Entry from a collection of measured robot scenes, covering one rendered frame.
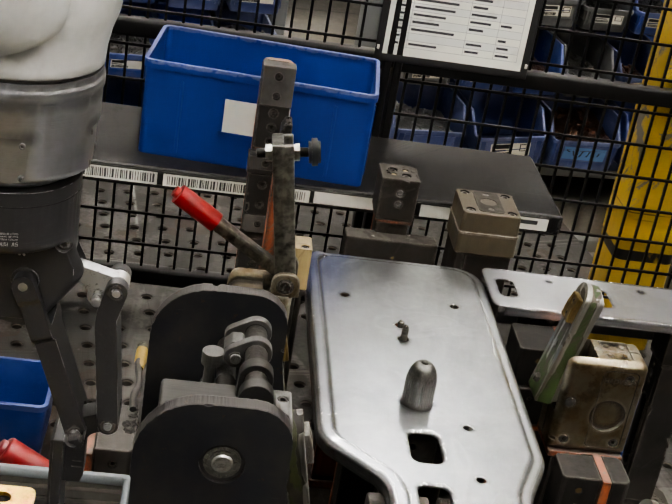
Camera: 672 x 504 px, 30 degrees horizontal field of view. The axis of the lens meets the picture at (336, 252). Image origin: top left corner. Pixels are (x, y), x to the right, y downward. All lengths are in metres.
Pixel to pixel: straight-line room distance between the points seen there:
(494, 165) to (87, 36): 1.27
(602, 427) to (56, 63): 0.91
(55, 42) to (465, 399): 0.79
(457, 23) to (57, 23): 1.27
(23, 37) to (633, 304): 1.12
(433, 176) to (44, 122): 1.17
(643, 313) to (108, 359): 0.97
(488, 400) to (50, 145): 0.77
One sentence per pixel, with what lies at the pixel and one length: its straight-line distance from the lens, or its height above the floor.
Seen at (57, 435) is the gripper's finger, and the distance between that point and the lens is 0.74.
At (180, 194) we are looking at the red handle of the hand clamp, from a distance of 1.29.
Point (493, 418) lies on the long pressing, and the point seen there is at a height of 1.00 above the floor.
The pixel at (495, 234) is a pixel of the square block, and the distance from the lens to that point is 1.60.
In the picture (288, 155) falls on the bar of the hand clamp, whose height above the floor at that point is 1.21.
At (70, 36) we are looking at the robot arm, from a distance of 0.61.
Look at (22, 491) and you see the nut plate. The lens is 0.83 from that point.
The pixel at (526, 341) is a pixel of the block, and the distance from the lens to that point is 1.48.
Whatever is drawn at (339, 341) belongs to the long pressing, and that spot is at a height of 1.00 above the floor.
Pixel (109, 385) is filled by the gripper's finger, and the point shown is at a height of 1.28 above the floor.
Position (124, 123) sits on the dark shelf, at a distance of 1.77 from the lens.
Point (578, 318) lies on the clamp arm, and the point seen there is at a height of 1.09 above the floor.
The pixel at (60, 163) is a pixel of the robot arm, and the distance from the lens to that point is 0.63.
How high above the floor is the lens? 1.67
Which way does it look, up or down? 26 degrees down
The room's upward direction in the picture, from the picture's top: 10 degrees clockwise
